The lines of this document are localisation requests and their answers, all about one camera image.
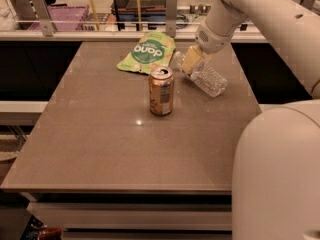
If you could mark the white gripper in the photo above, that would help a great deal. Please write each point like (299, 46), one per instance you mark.
(212, 41)

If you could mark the clear plastic water bottle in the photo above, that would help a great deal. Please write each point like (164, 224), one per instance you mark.
(203, 76)

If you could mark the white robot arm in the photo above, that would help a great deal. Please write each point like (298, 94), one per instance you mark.
(276, 170)

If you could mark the green snack bag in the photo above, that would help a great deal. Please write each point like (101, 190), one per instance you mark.
(153, 49)

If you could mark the orange soda can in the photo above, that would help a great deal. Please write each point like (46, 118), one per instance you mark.
(161, 90)

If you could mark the purple plastic crate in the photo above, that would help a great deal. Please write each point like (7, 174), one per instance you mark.
(68, 18)

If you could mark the metal railing post centre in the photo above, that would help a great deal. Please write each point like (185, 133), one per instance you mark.
(171, 14)

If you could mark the metal railing post left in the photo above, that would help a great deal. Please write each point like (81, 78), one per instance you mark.
(44, 18)

